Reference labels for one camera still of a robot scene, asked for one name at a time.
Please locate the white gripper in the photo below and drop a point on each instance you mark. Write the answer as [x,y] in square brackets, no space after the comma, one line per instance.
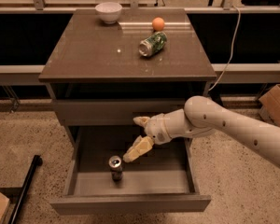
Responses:
[157,129]

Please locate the silver redbull can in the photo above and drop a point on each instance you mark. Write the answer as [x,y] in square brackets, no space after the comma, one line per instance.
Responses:
[115,165]

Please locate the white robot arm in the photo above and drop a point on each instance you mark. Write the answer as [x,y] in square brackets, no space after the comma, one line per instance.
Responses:
[199,117]

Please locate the open grey bottom drawer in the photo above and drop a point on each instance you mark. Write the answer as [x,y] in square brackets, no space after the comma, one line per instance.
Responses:
[158,182]

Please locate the grey drawer cabinet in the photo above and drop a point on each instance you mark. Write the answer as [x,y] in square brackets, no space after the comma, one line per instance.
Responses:
[93,60]

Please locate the closed grey upper drawer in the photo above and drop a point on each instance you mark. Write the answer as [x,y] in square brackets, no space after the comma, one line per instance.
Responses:
[111,112]

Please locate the green soda can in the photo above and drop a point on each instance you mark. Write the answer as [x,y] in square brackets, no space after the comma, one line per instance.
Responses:
[153,44]

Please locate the black metal bar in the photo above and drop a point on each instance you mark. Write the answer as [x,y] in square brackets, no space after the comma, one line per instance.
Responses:
[36,161]

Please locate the orange fruit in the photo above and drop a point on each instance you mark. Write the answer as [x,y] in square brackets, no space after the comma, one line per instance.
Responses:
[158,24]

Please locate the white ceramic bowl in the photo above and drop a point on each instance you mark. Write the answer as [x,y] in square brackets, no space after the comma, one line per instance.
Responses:
[108,12]

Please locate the cardboard box right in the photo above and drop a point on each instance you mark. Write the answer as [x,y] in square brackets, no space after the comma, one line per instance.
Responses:
[271,102]

